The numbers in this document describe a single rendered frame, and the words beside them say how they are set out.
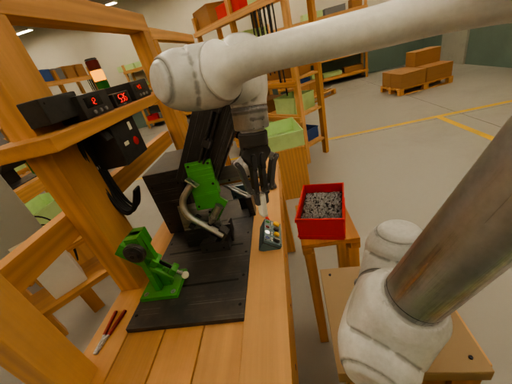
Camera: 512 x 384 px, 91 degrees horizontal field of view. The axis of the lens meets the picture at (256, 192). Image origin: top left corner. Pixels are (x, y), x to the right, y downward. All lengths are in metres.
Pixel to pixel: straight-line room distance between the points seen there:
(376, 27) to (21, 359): 0.99
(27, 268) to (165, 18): 9.87
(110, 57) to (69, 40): 1.37
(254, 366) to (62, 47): 11.91
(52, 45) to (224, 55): 11.98
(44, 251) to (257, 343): 0.70
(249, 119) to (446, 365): 0.73
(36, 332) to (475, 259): 0.92
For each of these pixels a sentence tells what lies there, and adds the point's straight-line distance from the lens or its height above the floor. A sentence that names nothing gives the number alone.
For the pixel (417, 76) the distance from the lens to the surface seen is 6.95.
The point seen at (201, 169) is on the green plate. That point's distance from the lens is 1.08.
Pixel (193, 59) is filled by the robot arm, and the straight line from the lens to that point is 0.48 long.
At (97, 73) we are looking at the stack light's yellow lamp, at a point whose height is 1.68.
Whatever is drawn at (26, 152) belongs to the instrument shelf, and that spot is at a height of 1.52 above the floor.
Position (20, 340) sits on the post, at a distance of 0.89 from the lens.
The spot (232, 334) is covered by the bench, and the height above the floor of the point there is 0.88.
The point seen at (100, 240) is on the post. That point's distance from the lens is 1.09.
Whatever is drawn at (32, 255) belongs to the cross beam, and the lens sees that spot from 1.00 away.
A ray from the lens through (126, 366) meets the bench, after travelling 1.01.
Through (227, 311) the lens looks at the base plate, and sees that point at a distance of 0.92.
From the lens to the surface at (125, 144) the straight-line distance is 1.07.
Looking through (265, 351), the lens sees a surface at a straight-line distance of 0.82.
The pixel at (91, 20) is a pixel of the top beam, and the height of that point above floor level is 1.86.
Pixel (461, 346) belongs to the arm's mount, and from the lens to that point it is 0.87.
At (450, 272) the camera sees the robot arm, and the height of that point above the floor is 1.30.
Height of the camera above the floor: 1.61
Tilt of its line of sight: 29 degrees down
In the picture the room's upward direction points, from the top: 15 degrees counter-clockwise
